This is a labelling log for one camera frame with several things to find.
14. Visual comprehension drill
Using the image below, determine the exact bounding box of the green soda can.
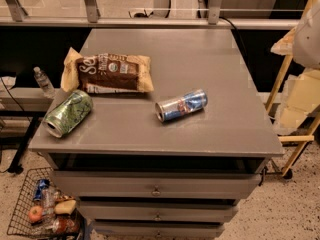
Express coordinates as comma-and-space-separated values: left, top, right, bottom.
43, 90, 93, 138

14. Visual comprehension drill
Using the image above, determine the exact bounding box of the red apple in basket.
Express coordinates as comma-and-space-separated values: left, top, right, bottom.
28, 206, 43, 223

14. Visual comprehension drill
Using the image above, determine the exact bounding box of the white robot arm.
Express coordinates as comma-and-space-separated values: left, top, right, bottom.
292, 0, 320, 69

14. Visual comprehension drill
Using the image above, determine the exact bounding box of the black cable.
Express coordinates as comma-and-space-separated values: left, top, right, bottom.
218, 16, 249, 58

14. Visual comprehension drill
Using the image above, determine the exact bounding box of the clear bottle in basket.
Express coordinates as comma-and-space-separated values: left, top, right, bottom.
42, 187, 55, 222

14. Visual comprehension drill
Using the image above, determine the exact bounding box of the blue silver redbull can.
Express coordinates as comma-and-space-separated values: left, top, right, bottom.
155, 89, 208, 122

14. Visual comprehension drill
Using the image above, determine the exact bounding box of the red snack bag in basket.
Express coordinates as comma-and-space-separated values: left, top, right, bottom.
52, 217, 80, 234

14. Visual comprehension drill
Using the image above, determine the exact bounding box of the clear plastic water bottle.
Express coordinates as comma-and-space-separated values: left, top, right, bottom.
33, 67, 55, 99

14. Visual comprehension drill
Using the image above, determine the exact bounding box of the blue can in basket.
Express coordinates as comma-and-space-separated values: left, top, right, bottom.
33, 179, 50, 201

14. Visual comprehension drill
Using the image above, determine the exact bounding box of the brown chip bag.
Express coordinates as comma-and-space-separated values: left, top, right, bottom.
61, 48, 154, 94

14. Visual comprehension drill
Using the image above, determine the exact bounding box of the grey drawer cabinet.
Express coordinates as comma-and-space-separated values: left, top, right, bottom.
30, 29, 283, 239

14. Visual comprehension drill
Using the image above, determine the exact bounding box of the black wire basket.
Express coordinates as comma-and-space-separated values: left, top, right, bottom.
7, 167, 84, 240

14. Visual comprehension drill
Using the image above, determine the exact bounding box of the yellow sponge in basket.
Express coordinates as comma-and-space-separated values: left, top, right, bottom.
54, 200, 76, 215

